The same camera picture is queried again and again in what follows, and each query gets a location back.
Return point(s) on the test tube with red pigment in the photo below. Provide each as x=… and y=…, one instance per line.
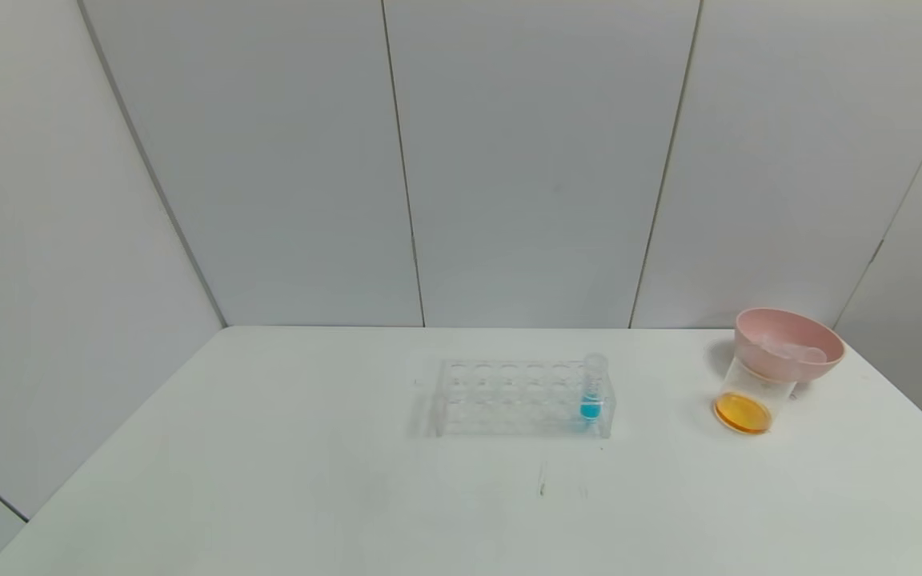
x=777, y=347

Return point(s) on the test tube with yellow pigment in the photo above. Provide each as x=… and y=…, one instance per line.
x=809, y=354

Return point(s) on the clear plastic test tube rack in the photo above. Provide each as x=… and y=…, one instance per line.
x=501, y=400

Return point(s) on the test tube with blue pigment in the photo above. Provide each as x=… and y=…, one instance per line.
x=590, y=410

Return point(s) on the clear plastic beaker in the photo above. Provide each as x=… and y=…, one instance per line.
x=745, y=412

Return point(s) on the pink bowl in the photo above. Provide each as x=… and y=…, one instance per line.
x=765, y=368

